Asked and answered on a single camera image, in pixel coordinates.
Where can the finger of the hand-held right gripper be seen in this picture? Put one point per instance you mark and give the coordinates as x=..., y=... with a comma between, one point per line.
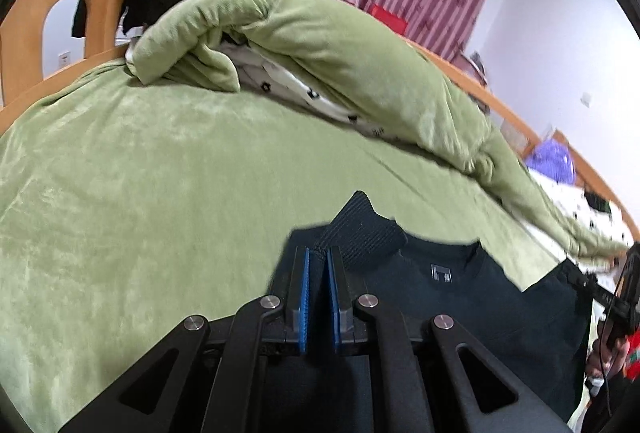
x=587, y=280

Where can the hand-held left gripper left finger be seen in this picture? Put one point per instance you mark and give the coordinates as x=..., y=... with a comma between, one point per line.
x=301, y=298

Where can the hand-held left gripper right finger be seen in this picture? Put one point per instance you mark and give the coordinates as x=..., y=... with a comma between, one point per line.
x=334, y=303

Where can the dark navy sweater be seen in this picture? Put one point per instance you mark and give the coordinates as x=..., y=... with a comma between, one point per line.
x=475, y=303

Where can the person's right hand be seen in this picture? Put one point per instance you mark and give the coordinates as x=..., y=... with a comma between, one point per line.
x=607, y=353

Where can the white dotted cloth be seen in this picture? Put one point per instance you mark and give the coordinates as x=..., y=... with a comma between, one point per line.
x=570, y=205

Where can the small black item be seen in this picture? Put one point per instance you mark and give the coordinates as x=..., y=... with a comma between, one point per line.
x=597, y=202

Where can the purple cloth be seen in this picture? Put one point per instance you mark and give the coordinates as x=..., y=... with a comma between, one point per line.
x=550, y=160

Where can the green plush bed blanket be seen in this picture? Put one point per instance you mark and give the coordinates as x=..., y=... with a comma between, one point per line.
x=150, y=188

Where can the green quilt with white lining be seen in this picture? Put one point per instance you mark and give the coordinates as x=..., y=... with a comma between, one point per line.
x=350, y=53

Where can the red box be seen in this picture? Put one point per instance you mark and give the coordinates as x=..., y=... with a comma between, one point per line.
x=387, y=18

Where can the wooden bed headboard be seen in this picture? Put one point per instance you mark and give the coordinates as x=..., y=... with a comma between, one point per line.
x=30, y=13

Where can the grey metal frame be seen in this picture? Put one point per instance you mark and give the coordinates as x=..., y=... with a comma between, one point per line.
x=479, y=70

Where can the white wall socket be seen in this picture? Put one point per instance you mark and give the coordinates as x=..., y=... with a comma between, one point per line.
x=64, y=59

